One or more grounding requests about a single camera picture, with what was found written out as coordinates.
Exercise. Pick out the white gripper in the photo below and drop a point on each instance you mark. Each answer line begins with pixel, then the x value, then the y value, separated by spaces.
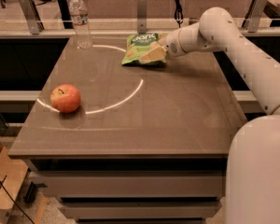
pixel 171 45

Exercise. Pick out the green rice chip bag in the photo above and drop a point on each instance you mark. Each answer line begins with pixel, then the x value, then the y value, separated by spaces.
pixel 137 45

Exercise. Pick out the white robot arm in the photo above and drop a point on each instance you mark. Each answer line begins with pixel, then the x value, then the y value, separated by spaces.
pixel 253 168

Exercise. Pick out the clear plastic water bottle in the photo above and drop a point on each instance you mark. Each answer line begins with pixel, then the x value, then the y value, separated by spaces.
pixel 80 20

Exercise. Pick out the red apple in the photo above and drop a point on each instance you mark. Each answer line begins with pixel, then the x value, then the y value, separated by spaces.
pixel 65 98

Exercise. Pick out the grey drawer cabinet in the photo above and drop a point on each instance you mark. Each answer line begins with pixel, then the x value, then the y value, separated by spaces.
pixel 133 191

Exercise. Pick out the wooden box at left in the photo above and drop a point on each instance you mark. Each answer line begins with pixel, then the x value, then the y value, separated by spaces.
pixel 12 174

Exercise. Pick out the middle metal rail bracket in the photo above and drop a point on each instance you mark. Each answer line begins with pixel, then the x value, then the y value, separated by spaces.
pixel 141 16

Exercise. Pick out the metal rail bracket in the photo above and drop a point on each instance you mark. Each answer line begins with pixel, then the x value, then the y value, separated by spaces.
pixel 252 20
pixel 30 13
pixel 141 16

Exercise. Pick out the right metal rail bracket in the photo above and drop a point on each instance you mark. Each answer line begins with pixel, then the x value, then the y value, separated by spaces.
pixel 252 20

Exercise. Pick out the left metal rail bracket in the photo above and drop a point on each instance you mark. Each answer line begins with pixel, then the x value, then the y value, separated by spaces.
pixel 30 13

